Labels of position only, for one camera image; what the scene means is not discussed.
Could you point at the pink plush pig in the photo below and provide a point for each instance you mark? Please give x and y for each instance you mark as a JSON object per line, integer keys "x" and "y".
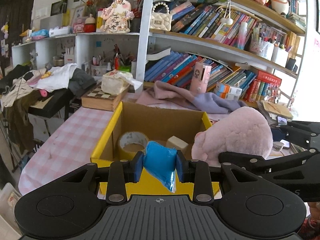
{"x": 244, "y": 131}

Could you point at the white bookshelf frame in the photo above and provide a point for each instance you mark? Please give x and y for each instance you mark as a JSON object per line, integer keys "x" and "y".
{"x": 235, "y": 37}

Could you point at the purple pink cloth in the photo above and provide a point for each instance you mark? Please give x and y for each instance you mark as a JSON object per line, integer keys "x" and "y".
{"x": 206, "y": 102}

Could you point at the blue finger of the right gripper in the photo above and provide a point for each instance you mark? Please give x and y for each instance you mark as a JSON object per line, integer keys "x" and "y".
{"x": 254, "y": 163}
{"x": 300, "y": 133}

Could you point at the tissue box with tissues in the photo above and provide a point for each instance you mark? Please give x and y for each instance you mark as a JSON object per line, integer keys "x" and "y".
{"x": 115, "y": 82}

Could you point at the pink cylinder device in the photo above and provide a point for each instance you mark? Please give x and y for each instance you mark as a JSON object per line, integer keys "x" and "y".
{"x": 200, "y": 79}

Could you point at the black smartphone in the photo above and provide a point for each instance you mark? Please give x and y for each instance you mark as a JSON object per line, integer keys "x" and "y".
{"x": 281, "y": 121}

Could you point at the cream eraser block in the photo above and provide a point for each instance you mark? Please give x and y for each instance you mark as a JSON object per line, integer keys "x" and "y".
{"x": 177, "y": 143}

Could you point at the red dictionary book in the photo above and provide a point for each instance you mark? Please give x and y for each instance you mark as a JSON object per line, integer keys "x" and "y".
{"x": 268, "y": 78}

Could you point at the panda plush toy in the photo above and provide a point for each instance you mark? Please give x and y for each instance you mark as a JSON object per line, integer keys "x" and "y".
{"x": 280, "y": 6}

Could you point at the brown envelope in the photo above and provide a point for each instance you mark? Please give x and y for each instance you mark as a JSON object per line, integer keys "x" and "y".
{"x": 276, "y": 109}

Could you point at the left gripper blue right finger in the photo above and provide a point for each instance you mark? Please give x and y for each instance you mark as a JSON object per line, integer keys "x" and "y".
{"x": 198, "y": 173}

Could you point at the pile of clothes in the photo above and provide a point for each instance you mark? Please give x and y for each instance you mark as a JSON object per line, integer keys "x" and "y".
{"x": 23, "y": 87}

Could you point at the chessboard wooden box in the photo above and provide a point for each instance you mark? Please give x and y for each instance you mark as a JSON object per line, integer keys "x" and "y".
{"x": 97, "y": 99}

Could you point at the cream quilted handbag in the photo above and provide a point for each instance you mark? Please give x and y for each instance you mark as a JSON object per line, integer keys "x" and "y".
{"x": 159, "y": 20}

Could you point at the orange blue white box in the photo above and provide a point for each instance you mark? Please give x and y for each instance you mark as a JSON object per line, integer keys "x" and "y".
{"x": 227, "y": 92}

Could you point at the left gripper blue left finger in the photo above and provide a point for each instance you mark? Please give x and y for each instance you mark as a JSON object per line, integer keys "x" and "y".
{"x": 120, "y": 173}

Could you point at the pink floral figurine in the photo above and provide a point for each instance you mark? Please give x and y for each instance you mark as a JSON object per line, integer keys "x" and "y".
{"x": 117, "y": 17}

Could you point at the yellow cardboard box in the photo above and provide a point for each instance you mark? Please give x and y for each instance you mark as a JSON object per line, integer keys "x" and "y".
{"x": 158, "y": 124}

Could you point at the blue tissue pack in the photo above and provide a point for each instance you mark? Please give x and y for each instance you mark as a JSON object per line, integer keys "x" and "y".
{"x": 160, "y": 162}

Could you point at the yellow tape roll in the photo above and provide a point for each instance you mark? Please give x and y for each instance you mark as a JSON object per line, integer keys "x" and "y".
{"x": 130, "y": 143}

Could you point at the white pen holder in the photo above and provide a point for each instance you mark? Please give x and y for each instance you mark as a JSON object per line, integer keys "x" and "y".
{"x": 279, "y": 56}

